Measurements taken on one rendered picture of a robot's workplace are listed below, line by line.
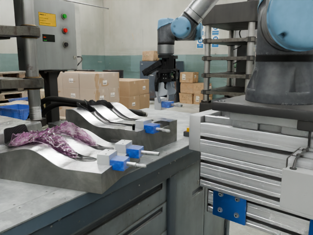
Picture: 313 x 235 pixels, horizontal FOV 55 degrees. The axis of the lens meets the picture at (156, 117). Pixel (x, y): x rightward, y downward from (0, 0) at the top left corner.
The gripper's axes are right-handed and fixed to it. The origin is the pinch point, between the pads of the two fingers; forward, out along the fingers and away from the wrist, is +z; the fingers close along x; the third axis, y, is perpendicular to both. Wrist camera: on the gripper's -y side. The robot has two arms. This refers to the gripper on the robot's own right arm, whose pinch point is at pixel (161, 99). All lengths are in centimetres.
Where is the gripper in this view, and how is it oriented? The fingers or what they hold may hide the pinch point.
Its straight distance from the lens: 137.0
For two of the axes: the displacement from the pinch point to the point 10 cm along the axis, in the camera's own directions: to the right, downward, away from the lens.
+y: 8.2, 1.1, -5.7
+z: 0.0, 9.8, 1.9
